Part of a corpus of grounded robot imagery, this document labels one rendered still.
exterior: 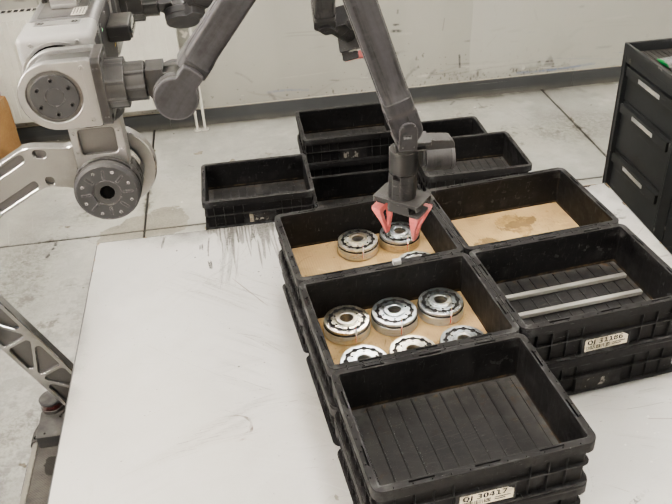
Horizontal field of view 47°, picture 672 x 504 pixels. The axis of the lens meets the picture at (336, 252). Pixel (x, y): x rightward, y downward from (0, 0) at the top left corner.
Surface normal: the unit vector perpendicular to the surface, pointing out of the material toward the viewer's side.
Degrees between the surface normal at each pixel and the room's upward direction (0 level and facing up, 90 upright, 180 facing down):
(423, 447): 0
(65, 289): 0
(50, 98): 90
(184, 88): 90
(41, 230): 0
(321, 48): 90
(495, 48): 90
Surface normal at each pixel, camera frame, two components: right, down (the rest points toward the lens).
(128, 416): -0.04, -0.83
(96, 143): 0.15, 0.55
